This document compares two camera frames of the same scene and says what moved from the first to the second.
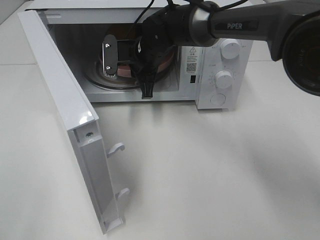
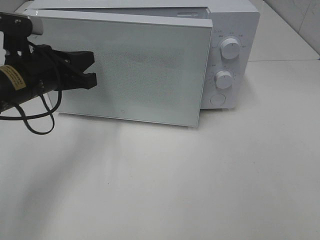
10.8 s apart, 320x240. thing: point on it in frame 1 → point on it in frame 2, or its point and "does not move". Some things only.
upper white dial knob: (230, 48) does not move
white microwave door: (81, 120) → (153, 67)
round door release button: (218, 99) does not move
